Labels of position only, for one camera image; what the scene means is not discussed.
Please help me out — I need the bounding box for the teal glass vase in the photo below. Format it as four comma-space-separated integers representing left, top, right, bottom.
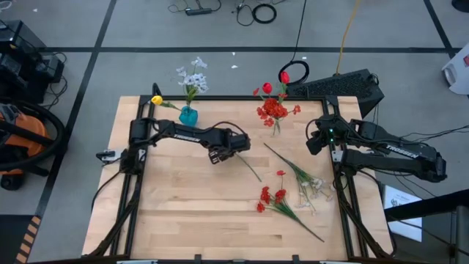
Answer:
178, 105, 199, 129

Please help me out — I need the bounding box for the black striped floor mat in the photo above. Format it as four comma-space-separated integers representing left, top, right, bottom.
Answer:
0, 214, 42, 264

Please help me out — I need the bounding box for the black vacuum hose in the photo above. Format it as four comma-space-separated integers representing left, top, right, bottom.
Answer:
0, 95, 67, 173

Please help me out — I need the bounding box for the white printed paper sheet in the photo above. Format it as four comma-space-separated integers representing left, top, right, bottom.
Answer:
383, 185, 424, 243

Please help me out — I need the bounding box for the black arm cable pair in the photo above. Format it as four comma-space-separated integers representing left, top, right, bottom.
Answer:
401, 125, 469, 143

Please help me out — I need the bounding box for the black metal beam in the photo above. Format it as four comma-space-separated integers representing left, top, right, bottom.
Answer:
384, 188, 469, 221

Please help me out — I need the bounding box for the black power strip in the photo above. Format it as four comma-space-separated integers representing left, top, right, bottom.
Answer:
185, 7, 213, 17

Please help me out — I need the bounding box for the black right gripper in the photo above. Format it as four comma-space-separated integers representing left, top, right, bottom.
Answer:
306, 114, 352, 156

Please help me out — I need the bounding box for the black computer tower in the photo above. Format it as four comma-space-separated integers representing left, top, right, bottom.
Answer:
0, 20, 48, 56

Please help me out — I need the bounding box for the black metal table frame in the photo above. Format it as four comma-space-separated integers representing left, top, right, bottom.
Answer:
87, 94, 396, 260

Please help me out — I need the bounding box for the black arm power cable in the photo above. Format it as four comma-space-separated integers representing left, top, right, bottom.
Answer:
90, 168, 125, 212

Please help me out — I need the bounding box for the white artificial orchid spray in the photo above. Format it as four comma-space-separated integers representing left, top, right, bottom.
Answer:
175, 56, 210, 111

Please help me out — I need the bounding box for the grey metal post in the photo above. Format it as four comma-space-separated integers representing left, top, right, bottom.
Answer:
452, 205, 469, 264

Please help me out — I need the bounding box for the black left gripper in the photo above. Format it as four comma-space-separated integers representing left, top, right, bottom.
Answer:
208, 130, 252, 165

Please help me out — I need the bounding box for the small white flower bunch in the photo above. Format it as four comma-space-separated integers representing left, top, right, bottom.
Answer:
262, 142, 336, 216

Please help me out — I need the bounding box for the black cable coil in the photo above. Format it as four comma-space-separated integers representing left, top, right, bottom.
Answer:
251, 2, 278, 25

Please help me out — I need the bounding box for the red carnation bunch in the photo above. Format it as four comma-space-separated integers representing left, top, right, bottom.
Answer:
252, 87, 302, 137

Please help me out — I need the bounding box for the black perforated computer case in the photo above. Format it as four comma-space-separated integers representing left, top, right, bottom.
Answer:
285, 68, 385, 119

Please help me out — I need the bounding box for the black coiled cable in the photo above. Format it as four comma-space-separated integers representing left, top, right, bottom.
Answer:
277, 0, 311, 87

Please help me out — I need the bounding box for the white plastic appliance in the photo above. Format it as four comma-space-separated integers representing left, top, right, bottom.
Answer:
441, 43, 469, 97

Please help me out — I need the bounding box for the black equipment case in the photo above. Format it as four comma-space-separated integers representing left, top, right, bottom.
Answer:
0, 51, 65, 104

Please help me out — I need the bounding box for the red gerbera bunch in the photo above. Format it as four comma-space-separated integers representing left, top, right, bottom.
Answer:
256, 169, 326, 243

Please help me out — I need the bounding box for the orange vacuum cleaner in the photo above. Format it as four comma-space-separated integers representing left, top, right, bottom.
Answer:
0, 102, 51, 191

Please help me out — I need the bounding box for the yellow cable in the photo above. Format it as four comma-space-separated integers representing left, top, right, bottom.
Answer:
336, 0, 363, 75

